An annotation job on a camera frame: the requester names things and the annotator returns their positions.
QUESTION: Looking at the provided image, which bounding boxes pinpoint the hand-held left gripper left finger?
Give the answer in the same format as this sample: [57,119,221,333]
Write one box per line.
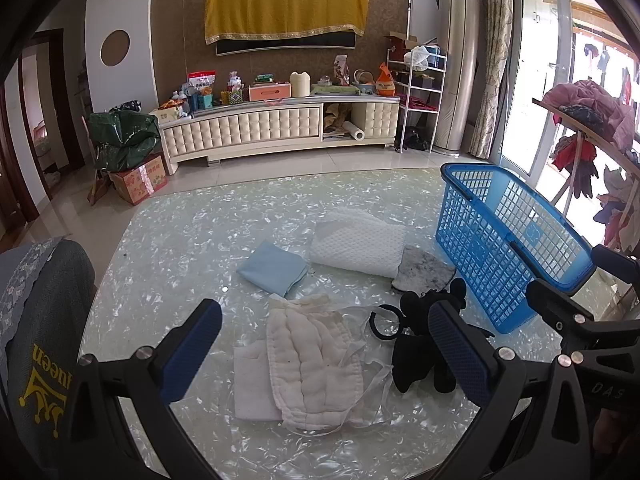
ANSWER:
[59,299,223,466]

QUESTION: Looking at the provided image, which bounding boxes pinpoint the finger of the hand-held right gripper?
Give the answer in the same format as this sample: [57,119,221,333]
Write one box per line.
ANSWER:
[525,279,608,333]
[591,244,640,286]

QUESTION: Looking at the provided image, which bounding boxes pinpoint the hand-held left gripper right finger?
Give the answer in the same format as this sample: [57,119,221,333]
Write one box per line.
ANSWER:
[427,301,591,480]

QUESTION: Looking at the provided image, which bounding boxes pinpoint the black garment with strap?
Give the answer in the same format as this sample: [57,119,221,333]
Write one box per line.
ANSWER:
[391,277,496,395]

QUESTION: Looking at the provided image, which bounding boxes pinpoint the black headband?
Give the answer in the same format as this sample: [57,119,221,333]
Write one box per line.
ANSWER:
[369,304,407,343]

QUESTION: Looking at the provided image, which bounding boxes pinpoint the white quilted cloth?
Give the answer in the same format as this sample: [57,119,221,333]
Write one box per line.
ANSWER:
[265,294,395,433]

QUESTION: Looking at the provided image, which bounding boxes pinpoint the light blue cloth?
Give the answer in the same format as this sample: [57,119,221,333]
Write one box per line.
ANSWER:
[236,241,309,298]

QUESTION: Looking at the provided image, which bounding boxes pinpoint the white waffle towel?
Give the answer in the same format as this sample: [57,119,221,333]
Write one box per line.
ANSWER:
[309,206,408,279]

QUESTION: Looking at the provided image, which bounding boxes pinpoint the blue plastic basket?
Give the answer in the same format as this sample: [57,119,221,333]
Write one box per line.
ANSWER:
[434,162,597,336]

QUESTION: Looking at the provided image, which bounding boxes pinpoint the wooden drying rack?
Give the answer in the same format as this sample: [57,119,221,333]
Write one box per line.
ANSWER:
[532,97,640,251]

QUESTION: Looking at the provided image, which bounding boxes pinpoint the pink clothes pile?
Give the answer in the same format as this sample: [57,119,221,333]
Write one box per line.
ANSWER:
[542,79,637,148]

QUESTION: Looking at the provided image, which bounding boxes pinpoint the pink print cardboard box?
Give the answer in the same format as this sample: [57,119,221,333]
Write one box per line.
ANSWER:
[109,154,168,206]

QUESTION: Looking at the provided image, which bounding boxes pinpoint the glass sliding door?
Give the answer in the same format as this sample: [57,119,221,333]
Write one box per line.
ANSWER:
[500,0,576,186]

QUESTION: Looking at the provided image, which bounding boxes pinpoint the hanging laundry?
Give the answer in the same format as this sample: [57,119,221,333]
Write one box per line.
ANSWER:
[582,42,638,103]

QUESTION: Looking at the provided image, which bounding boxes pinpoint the black bag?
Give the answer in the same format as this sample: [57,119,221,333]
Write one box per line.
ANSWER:
[395,126,431,153]

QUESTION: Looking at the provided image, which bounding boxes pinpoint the cream tufted TV cabinet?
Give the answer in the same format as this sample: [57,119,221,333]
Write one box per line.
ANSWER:
[159,95,402,176]

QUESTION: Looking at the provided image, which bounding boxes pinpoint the green plastic bag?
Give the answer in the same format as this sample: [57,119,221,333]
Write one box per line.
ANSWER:
[89,110,162,172]

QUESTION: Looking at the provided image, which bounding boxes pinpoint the patterned curtain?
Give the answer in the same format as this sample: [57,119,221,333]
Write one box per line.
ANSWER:
[470,0,516,160]

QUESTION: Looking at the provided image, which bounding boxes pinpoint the white metal shelf rack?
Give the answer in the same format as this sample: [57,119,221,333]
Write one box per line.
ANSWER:
[385,55,448,153]

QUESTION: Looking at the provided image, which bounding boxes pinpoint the standing air conditioner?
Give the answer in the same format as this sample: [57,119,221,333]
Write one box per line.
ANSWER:
[432,0,482,155]

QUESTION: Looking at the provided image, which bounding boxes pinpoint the pink tissue box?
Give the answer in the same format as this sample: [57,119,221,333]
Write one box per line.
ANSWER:
[248,82,292,102]

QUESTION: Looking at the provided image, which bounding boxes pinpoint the red white snack bag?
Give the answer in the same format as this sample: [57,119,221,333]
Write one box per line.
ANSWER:
[188,71,218,96]

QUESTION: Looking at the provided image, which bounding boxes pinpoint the light blue plastic box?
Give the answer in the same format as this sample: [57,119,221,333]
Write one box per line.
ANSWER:
[422,45,447,70]

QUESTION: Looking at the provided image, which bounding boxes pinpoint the orange bag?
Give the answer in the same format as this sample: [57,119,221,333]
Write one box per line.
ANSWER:
[376,62,397,98]

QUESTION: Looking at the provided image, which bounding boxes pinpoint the white plastic bag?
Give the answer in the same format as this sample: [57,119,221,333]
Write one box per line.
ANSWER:
[404,45,431,70]

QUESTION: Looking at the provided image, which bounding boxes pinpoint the open cardboard box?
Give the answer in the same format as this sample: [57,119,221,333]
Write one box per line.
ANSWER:
[384,31,420,63]

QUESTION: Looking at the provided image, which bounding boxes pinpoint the black television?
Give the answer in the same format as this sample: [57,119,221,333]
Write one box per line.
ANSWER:
[215,30,358,57]

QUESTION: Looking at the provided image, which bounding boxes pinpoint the yellow cloth cover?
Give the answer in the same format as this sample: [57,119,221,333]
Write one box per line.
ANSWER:
[204,0,370,44]

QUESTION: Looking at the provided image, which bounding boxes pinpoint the dark wooden door frame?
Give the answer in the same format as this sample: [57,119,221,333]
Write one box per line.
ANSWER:
[0,27,87,241]

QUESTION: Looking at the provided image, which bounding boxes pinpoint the brown round wall disc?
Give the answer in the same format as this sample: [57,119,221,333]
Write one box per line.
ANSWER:
[100,29,131,67]

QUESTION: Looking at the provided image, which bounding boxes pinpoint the mop handle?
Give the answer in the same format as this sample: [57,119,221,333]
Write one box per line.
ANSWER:
[404,0,416,56]

